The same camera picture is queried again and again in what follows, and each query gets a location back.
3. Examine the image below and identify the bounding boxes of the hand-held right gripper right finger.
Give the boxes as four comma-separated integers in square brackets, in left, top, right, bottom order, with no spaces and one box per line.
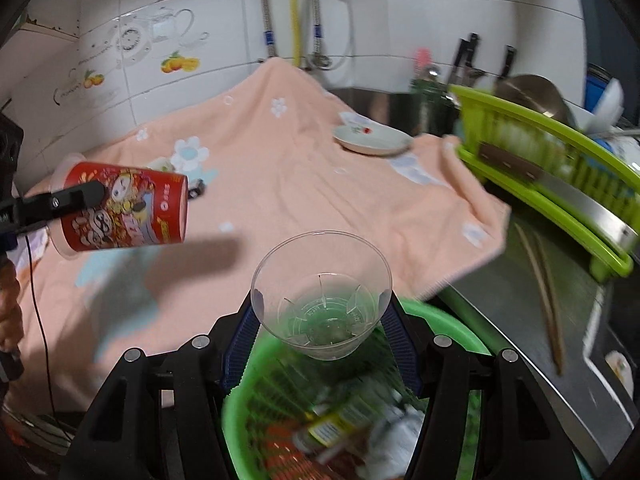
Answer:
[382,300,583,480]

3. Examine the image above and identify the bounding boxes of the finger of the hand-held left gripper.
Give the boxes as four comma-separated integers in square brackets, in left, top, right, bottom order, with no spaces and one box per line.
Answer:
[0,181,107,236]

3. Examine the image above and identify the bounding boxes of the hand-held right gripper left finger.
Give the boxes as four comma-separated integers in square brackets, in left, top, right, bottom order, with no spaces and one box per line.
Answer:
[59,305,261,480]

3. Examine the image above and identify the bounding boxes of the green plastic basket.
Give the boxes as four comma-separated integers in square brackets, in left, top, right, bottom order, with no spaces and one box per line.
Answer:
[221,300,493,480]

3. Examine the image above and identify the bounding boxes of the red printed paper cup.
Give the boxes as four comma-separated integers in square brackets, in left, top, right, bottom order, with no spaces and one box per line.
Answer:
[50,160,190,260]

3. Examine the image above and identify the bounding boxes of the clear plastic cup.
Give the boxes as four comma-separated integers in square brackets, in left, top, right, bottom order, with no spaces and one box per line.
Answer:
[250,231,393,361]

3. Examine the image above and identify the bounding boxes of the orange snack wrapper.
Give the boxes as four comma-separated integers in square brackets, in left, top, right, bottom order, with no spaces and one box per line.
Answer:
[260,425,311,480]

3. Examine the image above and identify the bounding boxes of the green yellow drink carton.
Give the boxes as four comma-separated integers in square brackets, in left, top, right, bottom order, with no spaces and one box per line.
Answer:
[295,405,371,453]

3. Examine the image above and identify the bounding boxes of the person's left hand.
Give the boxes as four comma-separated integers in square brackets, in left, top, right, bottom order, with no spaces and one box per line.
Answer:
[0,259,25,353]

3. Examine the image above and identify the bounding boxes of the wooden chopstick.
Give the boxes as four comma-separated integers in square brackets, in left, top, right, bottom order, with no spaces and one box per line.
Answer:
[514,222,563,373]

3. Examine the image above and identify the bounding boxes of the orange fruit sticker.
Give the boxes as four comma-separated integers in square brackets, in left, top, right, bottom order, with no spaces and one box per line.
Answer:
[161,52,200,73]

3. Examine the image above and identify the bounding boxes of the peach flower-print towel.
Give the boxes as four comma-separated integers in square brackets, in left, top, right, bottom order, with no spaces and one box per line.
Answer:
[10,56,512,411]

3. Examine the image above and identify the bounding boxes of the white plate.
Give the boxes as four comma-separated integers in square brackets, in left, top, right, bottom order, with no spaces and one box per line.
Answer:
[332,122,413,157]

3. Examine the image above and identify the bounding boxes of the steel cleaver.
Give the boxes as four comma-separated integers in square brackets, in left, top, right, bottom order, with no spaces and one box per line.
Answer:
[477,141,640,256]

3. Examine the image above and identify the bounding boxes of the dark green utensil holder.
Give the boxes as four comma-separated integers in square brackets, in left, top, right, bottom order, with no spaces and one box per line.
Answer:
[410,77,458,136]

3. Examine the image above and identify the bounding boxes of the green dish rack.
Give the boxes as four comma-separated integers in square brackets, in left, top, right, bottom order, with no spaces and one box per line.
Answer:
[447,84,633,278]

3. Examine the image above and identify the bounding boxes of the steel pot lid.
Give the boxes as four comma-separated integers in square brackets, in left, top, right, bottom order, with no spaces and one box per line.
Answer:
[495,74,571,121]

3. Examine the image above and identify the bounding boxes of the white bowl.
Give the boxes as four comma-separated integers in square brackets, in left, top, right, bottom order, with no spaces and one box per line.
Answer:
[595,79,626,126]

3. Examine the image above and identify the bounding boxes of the blue container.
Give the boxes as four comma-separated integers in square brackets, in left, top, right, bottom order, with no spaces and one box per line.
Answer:
[586,64,613,106]

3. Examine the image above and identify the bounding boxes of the black cable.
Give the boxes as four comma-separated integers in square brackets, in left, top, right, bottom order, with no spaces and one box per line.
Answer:
[25,245,56,416]

